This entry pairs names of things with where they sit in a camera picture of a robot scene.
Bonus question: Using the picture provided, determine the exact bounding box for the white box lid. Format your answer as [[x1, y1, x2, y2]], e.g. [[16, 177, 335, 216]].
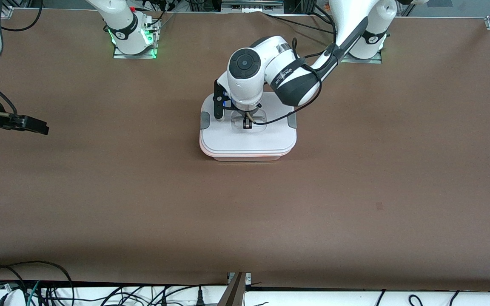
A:
[[199, 91, 297, 157]]

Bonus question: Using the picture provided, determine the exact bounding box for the pink plastic box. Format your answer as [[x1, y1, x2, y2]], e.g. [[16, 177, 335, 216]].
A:
[[200, 144, 295, 162]]

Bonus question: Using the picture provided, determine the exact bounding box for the grey metal box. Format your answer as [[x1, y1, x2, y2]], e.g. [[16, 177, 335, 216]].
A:
[[221, 0, 285, 13]]

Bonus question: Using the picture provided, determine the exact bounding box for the brown table mat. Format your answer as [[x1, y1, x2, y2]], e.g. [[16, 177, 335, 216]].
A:
[[0, 8, 490, 292]]

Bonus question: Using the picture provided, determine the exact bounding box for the white lower shelf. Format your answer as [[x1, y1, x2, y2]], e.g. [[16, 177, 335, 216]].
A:
[[0, 286, 490, 306]]

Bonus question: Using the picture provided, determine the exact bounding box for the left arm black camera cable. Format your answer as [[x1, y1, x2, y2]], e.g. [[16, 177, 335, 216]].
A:
[[251, 2, 338, 126]]

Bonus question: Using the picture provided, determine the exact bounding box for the long black cable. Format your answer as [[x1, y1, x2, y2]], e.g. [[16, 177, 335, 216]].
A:
[[263, 12, 335, 34]]

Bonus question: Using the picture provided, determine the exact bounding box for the short black cable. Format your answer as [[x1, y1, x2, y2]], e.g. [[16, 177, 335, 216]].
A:
[[311, 12, 335, 26]]

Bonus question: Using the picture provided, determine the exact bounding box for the large black cable loop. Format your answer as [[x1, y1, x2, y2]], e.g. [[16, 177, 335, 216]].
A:
[[0, 261, 75, 306]]

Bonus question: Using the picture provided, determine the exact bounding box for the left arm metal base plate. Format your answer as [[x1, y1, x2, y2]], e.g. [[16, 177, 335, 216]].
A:
[[341, 50, 383, 65]]

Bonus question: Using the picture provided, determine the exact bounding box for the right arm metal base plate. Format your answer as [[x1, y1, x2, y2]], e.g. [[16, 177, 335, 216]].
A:
[[112, 17, 159, 60]]

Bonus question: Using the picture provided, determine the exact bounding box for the small black cable loop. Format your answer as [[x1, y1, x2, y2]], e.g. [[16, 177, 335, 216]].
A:
[[0, 266, 28, 306]]

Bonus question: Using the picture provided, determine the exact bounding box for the green cable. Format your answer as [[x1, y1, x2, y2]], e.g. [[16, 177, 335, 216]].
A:
[[26, 280, 41, 306]]

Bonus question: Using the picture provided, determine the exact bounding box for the aluminium profile post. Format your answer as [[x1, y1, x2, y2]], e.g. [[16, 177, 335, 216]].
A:
[[217, 272, 252, 306]]

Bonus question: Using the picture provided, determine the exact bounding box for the thin black cable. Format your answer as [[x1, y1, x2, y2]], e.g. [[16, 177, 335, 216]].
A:
[[100, 283, 228, 306]]

